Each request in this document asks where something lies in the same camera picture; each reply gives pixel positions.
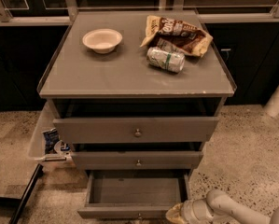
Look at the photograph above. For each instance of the white green soda can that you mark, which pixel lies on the white green soda can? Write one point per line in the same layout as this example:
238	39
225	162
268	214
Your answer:
169	61

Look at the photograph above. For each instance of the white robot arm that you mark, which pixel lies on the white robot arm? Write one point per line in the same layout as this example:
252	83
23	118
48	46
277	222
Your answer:
238	181

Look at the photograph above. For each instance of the clear plastic bin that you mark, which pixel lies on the clear plastic bin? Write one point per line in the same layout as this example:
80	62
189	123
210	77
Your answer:
62	156

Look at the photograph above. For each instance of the grey top drawer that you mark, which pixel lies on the grey top drawer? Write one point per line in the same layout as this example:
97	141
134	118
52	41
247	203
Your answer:
135	130

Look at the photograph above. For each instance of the brown chip bag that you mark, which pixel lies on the brown chip bag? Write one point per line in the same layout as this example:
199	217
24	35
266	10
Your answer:
176	35

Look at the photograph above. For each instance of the grey drawer cabinet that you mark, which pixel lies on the grey drawer cabinet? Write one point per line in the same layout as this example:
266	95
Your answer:
121	84

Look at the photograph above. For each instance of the metal railing frame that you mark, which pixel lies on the metal railing frame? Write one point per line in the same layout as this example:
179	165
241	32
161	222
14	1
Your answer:
36	16

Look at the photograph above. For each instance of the white paper bowl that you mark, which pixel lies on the white paper bowl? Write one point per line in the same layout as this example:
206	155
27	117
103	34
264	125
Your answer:
102	41

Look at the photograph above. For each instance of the grey bottom drawer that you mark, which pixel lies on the grey bottom drawer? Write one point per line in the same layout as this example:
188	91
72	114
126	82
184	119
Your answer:
119	194

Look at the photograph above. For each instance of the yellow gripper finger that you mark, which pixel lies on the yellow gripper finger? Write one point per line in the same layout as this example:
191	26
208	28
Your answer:
174	214

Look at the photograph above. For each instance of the grey drawer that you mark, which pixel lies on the grey drawer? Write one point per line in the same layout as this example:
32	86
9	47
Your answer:
135	130
119	194
136	160

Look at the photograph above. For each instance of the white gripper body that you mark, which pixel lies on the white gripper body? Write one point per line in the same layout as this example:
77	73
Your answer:
188	212

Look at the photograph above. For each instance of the grey middle drawer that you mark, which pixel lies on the grey middle drawer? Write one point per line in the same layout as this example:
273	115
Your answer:
136	160

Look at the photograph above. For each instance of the black floor rail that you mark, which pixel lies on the black floor rail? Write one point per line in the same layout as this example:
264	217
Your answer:
26	195

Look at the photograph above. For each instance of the blue snack package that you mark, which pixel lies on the blue snack package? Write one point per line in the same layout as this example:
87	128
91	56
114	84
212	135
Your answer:
51	137

